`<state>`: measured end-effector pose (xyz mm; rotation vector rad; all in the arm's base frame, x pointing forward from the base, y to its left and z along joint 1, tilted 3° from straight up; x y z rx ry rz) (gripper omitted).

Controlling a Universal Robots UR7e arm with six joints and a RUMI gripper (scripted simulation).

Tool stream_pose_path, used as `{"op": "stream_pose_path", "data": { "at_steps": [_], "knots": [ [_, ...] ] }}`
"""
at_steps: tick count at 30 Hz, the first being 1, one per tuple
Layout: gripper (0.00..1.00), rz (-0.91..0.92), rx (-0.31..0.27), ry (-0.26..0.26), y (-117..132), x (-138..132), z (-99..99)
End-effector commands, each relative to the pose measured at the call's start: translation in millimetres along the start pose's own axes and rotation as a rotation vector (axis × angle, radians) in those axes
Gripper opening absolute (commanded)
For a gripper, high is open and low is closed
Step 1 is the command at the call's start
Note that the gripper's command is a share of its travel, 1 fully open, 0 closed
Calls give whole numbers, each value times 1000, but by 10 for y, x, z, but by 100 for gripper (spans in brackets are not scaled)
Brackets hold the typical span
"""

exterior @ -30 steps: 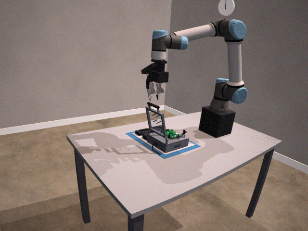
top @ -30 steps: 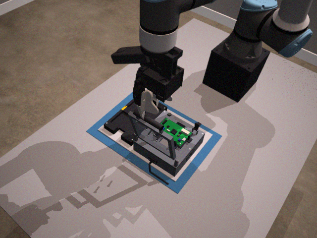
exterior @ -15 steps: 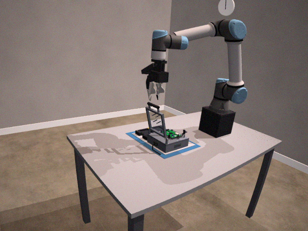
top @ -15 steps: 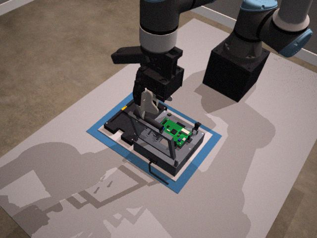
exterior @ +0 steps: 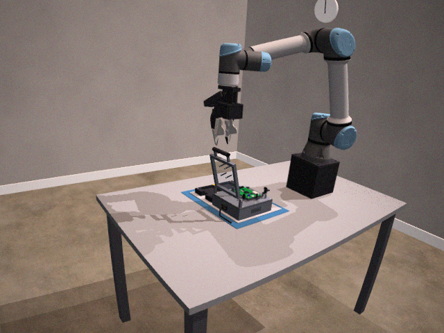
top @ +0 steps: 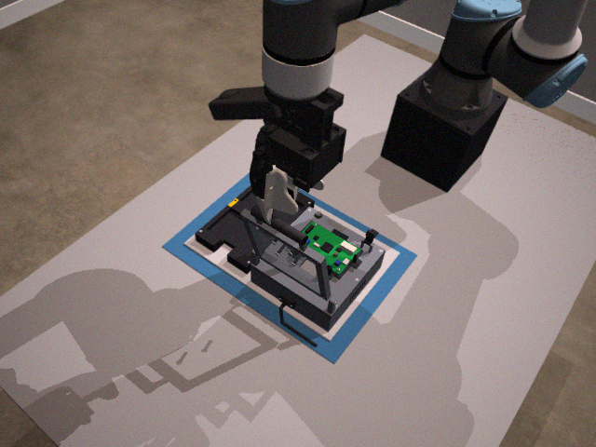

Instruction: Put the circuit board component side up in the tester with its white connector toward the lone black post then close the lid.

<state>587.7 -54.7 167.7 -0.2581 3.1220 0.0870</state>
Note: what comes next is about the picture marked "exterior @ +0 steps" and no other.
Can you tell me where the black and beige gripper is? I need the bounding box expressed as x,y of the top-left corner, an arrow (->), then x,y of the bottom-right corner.
210,85 -> 244,145

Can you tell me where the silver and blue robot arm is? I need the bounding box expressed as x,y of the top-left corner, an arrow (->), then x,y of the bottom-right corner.
218,28 -> 357,164

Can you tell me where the green circuit board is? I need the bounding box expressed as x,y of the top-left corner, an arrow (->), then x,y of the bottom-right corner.
239,187 -> 257,199

